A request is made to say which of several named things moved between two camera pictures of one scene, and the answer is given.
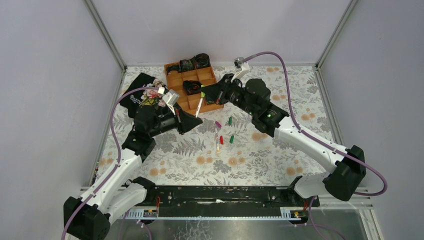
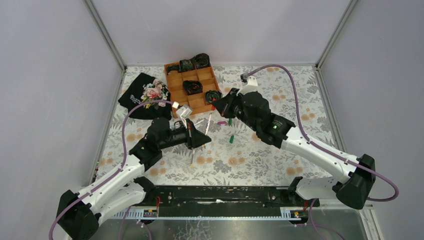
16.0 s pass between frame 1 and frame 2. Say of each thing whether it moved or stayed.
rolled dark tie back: stayed
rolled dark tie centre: stayed
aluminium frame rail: stayed
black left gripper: moved
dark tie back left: stayed
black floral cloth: stayed
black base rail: stayed
